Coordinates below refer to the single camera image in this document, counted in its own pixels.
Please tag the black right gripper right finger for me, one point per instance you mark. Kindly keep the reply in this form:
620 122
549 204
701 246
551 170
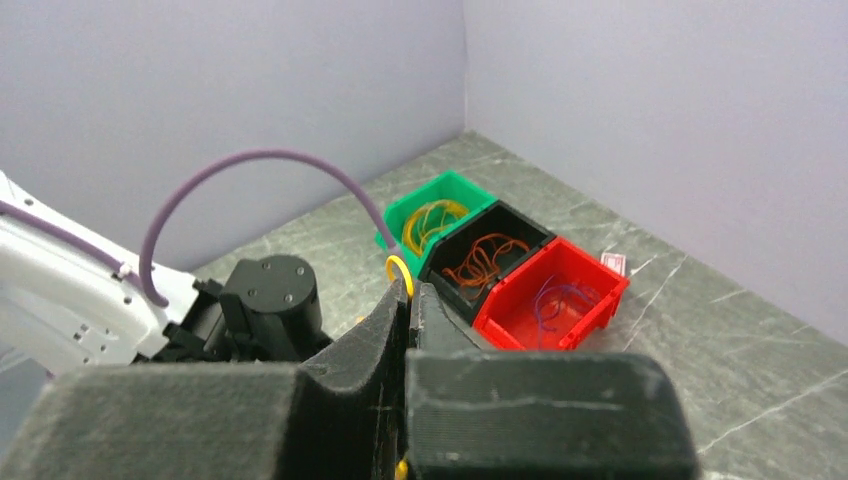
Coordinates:
475 413

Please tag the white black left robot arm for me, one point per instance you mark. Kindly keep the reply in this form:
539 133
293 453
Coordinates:
72 298

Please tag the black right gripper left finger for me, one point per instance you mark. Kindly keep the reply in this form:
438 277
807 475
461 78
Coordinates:
334 416

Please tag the black plastic bin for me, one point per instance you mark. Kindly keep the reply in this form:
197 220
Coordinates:
466 265

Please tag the red plastic bin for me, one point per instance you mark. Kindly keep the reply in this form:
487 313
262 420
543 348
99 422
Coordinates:
554 301

